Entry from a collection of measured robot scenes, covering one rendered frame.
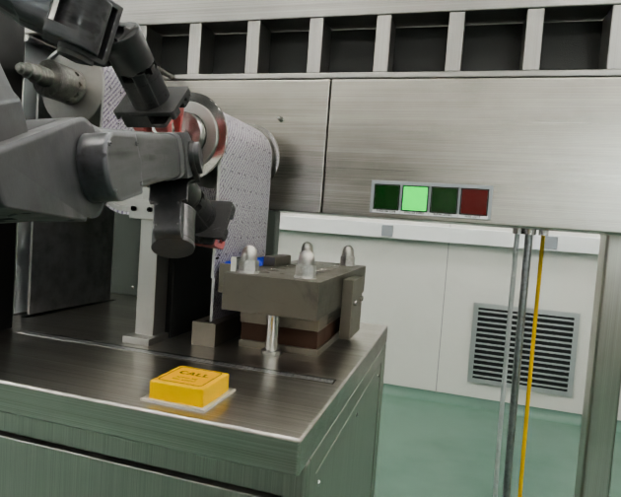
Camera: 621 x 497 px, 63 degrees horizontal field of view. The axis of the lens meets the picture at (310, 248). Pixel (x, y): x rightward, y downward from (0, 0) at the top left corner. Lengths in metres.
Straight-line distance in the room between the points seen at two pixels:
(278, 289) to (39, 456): 0.38
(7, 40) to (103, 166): 0.73
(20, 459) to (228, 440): 0.32
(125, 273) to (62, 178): 1.10
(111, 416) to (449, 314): 2.99
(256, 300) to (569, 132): 0.70
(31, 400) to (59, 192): 0.46
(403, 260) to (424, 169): 2.37
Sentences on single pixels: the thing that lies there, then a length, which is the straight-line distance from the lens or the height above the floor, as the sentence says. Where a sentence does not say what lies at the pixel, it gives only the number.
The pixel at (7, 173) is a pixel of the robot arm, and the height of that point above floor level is 1.13.
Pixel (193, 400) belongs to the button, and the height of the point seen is 0.91.
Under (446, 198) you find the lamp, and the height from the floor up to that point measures 1.19.
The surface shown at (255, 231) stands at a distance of 1.03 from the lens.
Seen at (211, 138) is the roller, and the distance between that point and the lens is 0.88.
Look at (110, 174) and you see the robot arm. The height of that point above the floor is 1.14.
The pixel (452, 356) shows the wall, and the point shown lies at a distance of 3.53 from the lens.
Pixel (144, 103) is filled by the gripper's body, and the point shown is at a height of 1.27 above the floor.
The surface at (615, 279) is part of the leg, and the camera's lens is 1.31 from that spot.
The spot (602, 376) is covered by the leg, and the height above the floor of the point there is 0.82.
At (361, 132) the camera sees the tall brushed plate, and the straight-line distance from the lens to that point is 1.14.
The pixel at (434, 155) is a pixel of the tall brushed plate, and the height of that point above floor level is 1.28.
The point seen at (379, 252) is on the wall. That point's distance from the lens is 3.47.
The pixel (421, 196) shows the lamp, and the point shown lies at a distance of 1.10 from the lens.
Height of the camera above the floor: 1.12
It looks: 3 degrees down
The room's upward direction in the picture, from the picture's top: 4 degrees clockwise
